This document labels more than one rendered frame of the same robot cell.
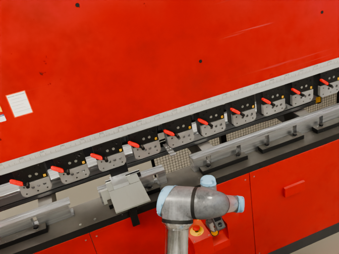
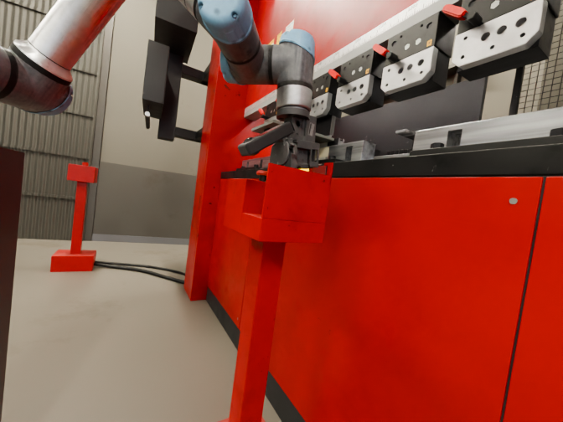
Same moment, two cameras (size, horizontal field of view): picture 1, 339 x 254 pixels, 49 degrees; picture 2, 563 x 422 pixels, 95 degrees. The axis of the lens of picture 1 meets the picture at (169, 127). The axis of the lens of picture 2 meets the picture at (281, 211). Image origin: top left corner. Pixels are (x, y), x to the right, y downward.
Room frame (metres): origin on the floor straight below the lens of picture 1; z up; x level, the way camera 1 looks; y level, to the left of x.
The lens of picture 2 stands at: (1.30, -0.67, 0.74)
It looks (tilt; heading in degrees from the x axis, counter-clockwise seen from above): 3 degrees down; 74
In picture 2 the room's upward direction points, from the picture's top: 8 degrees clockwise
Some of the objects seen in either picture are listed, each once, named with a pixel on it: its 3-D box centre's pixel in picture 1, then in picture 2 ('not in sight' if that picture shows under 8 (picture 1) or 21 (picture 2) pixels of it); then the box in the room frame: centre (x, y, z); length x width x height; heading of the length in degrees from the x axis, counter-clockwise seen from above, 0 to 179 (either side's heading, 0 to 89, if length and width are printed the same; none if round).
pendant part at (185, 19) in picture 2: not in sight; (169, 75); (0.92, 1.41, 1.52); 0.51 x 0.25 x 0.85; 102
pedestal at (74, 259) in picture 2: not in sight; (79, 215); (0.35, 1.66, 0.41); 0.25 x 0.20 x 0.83; 15
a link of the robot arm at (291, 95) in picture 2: not in sight; (292, 103); (1.45, -0.13, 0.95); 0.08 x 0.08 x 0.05
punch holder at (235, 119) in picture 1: (240, 108); not in sight; (1.91, -0.43, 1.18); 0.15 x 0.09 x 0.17; 105
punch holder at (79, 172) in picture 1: (71, 164); not in sight; (1.66, 0.54, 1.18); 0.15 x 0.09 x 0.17; 105
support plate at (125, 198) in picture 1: (127, 192); (291, 134); (1.57, 0.28, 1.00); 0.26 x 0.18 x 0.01; 15
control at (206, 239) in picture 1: (204, 230); (274, 196); (1.45, -0.08, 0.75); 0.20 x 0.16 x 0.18; 107
